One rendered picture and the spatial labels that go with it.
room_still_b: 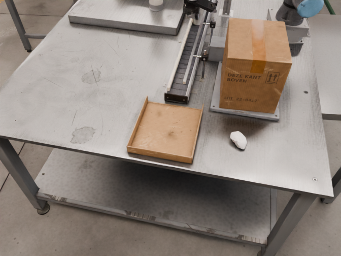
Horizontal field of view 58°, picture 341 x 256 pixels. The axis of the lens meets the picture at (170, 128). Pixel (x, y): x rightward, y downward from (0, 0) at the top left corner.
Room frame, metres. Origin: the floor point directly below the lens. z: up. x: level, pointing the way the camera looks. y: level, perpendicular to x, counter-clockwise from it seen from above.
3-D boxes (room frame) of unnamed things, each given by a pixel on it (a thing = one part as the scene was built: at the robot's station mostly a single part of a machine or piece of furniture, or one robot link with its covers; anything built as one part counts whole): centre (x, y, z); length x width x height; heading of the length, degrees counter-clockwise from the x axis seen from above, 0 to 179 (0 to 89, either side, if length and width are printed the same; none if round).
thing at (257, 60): (1.10, -0.36, 0.99); 0.30 x 0.24 x 0.27; 172
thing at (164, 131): (0.86, 0.01, 0.85); 0.30 x 0.26 x 0.04; 167
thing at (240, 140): (0.79, -0.28, 0.85); 0.08 x 0.07 x 0.04; 175
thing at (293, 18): (1.59, -0.66, 0.98); 0.15 x 0.15 x 0.10
